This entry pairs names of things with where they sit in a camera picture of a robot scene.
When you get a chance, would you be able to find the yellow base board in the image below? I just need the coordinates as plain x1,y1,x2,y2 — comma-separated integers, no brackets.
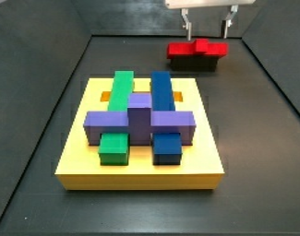
55,78,225,190

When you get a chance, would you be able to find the red E-shaped block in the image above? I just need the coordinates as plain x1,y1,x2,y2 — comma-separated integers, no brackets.
166,39,229,59

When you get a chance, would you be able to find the green long block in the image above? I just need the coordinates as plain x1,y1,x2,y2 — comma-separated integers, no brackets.
98,71,134,166

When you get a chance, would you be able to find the black metal bracket holder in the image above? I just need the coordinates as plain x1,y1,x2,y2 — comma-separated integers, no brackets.
170,55,218,72

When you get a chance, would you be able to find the blue long block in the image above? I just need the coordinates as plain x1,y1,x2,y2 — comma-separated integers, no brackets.
150,71,182,165

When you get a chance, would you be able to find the purple cross block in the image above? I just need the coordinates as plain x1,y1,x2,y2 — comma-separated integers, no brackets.
83,93,197,146

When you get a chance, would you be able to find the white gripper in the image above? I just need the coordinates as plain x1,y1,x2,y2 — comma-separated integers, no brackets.
164,0,255,41

